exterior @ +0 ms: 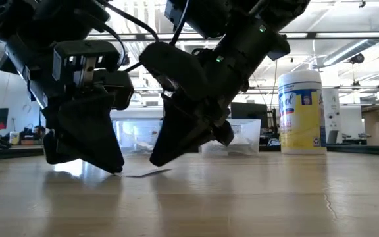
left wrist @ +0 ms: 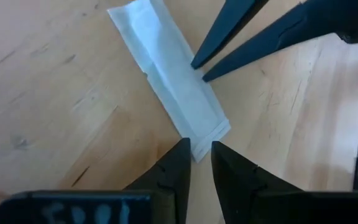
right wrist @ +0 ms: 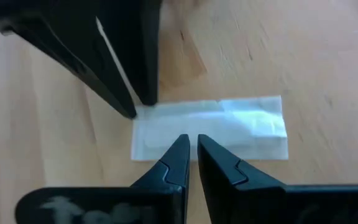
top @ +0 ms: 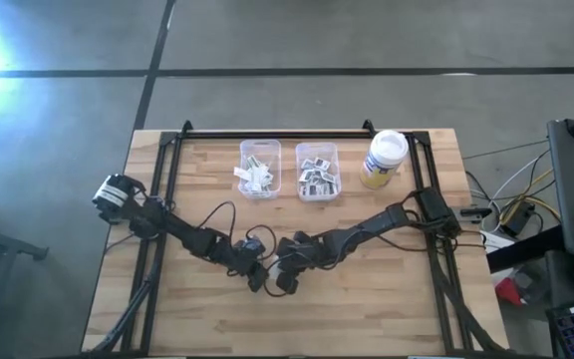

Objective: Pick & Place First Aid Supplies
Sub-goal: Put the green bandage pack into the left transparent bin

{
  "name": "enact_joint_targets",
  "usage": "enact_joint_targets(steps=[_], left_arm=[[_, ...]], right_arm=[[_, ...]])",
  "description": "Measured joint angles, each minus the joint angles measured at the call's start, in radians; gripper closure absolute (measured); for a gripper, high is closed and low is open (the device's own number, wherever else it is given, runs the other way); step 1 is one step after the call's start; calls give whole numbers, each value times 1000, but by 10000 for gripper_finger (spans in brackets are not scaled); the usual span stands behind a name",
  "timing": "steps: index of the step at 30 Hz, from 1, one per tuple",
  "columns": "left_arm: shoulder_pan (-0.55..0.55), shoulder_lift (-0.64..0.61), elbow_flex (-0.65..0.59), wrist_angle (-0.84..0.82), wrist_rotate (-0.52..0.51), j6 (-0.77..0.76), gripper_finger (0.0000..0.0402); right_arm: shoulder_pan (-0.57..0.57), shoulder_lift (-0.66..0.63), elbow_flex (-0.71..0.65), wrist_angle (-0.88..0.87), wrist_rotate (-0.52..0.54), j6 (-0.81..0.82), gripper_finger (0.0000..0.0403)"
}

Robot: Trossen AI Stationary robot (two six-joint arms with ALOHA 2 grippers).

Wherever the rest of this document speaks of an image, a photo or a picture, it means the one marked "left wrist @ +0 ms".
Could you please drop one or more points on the white bandage wrapper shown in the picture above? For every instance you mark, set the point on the white bandage wrapper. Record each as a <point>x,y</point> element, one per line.
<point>169,71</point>

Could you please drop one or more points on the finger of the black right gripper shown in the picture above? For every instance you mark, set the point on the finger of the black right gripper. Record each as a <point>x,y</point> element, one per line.
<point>272,40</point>
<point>225,28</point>

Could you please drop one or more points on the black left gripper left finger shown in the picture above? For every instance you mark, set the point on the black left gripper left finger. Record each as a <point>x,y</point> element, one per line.
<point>169,180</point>

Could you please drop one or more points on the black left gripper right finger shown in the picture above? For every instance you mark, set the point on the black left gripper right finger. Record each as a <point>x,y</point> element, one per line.
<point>238,183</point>

